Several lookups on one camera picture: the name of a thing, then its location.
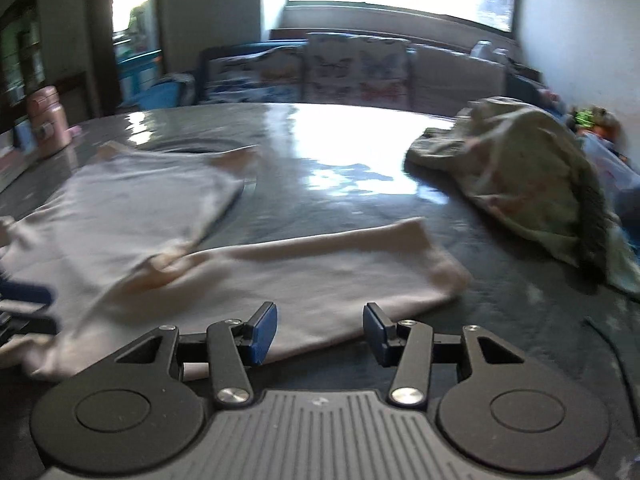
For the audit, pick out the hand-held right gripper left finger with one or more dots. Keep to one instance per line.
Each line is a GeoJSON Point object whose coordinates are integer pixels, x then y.
{"type": "Point", "coordinates": [265, 335]}

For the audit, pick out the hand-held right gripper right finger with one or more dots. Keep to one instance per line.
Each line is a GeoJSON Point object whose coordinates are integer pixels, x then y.
{"type": "Point", "coordinates": [372, 335]}

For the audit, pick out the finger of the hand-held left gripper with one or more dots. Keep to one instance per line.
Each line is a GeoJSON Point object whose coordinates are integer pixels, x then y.
{"type": "Point", "coordinates": [25, 292]}
{"type": "Point", "coordinates": [27, 325]}

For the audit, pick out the cream garment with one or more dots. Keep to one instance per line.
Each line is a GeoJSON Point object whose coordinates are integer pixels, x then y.
{"type": "Point", "coordinates": [125, 210]}

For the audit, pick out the floral clothes pile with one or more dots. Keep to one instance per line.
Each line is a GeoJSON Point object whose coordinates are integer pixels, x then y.
{"type": "Point", "coordinates": [515, 170]}

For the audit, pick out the pink and white tissue box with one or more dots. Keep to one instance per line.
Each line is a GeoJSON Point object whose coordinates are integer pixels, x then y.
{"type": "Point", "coordinates": [15, 160]}

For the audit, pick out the small pink item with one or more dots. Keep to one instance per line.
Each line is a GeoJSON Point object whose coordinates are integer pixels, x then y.
{"type": "Point", "coordinates": [74, 132]}

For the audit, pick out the pink cartoon face bottle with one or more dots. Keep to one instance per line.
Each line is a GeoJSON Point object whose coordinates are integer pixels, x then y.
{"type": "Point", "coordinates": [47, 120]}

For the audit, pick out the round black induction hotplate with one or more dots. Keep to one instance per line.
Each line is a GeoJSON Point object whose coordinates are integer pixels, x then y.
{"type": "Point", "coordinates": [200, 144]}

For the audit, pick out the blue cabinet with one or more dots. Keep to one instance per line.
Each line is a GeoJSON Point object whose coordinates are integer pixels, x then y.
{"type": "Point", "coordinates": [140, 72]}

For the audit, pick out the blue blanket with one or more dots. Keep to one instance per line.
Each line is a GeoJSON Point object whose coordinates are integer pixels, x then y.
{"type": "Point", "coordinates": [172, 92]}

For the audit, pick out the butterfly print cushion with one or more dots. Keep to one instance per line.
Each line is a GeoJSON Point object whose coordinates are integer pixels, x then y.
{"type": "Point", "coordinates": [255, 77]}
{"type": "Point", "coordinates": [357, 70]}

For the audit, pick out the pale plain cushion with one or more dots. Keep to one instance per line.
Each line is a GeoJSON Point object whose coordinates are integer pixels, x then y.
{"type": "Point", "coordinates": [457, 80]}

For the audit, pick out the light blue garment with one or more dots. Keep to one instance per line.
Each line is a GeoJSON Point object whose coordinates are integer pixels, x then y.
{"type": "Point", "coordinates": [620, 200]}

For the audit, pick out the blue sofa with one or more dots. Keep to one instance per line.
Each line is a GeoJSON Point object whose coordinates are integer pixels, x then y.
{"type": "Point", "coordinates": [225, 51]}

